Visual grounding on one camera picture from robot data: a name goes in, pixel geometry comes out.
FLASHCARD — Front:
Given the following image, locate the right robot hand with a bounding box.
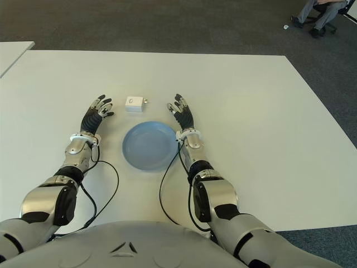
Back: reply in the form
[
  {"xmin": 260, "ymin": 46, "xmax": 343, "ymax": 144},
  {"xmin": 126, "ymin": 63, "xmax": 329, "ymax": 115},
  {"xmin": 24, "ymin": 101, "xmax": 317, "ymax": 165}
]
[{"xmin": 166, "ymin": 94, "xmax": 197, "ymax": 132}]

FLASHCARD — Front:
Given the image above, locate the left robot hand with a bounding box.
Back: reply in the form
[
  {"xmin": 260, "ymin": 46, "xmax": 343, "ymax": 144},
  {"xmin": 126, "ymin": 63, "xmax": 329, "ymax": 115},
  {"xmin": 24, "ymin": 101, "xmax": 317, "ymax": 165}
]
[{"xmin": 80, "ymin": 94, "xmax": 115, "ymax": 135}]

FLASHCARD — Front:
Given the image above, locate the white charger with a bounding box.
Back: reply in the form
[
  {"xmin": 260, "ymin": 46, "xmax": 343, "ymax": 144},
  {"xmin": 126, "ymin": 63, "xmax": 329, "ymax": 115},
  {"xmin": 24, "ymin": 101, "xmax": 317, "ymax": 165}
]
[{"xmin": 124, "ymin": 95, "xmax": 149, "ymax": 113}]

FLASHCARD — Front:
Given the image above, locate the blue plate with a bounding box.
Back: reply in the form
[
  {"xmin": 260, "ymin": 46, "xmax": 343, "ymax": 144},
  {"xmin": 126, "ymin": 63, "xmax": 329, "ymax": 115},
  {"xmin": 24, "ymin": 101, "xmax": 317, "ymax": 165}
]
[{"xmin": 122, "ymin": 120, "xmax": 182, "ymax": 172}]

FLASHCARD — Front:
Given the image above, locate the white side table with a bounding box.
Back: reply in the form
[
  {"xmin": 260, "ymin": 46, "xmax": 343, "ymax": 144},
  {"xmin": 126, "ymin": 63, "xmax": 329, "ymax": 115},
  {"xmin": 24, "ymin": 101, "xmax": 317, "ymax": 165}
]
[{"xmin": 0, "ymin": 41, "xmax": 36, "ymax": 78}]

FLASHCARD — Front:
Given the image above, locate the grey robot torso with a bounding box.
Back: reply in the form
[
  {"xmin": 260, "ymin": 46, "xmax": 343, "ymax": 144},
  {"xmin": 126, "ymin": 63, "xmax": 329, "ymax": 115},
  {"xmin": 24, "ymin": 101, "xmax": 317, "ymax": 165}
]
[{"xmin": 4, "ymin": 219, "xmax": 243, "ymax": 268}]

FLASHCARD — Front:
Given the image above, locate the black office chair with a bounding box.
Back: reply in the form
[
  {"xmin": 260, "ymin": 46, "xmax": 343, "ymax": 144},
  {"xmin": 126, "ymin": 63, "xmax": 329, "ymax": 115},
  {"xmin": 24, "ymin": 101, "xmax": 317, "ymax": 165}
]
[{"xmin": 302, "ymin": 1, "xmax": 357, "ymax": 35}]

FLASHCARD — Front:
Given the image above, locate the seated person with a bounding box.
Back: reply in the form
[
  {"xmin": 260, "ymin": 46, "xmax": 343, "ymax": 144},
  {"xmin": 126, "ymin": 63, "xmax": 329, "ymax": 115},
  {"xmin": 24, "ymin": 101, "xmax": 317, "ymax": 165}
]
[{"xmin": 290, "ymin": 0, "xmax": 346, "ymax": 37}]

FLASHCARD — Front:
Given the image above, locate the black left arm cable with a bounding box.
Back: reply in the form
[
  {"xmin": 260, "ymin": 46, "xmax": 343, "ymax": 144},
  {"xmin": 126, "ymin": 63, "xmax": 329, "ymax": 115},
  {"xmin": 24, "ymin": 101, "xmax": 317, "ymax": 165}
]
[{"xmin": 50, "ymin": 143, "xmax": 120, "ymax": 241}]

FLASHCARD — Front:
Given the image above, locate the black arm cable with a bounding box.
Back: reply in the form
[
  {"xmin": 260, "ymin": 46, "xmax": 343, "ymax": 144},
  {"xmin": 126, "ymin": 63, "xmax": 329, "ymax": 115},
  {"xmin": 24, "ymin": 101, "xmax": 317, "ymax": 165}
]
[
  {"xmin": 159, "ymin": 138, "xmax": 213, "ymax": 232},
  {"xmin": 50, "ymin": 143, "xmax": 120, "ymax": 241}
]

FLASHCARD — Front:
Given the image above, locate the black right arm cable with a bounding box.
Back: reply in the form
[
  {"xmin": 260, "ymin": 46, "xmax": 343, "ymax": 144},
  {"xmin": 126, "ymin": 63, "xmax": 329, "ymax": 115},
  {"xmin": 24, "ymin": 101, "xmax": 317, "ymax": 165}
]
[{"xmin": 159, "ymin": 138, "xmax": 213, "ymax": 232}]

